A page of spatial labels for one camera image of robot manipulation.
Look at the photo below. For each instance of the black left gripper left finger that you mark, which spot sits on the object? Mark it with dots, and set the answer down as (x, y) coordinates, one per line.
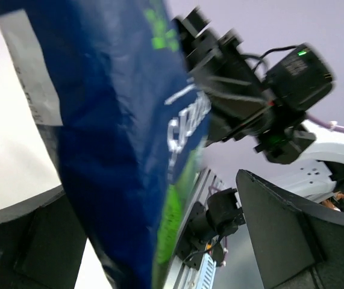
(41, 243)

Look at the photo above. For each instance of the Burts sea salt vinegar bag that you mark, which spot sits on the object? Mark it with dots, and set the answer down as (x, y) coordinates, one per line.
(122, 120)

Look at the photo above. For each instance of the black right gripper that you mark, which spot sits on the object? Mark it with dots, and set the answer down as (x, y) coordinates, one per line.
(240, 103)

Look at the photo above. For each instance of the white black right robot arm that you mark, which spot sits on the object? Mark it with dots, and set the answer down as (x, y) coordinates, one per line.
(299, 81)

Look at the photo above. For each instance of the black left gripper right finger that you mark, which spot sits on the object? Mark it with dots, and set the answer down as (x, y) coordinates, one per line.
(297, 243)

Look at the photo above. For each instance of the aluminium mounting rail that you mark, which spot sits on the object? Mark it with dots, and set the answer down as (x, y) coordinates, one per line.
(200, 249)

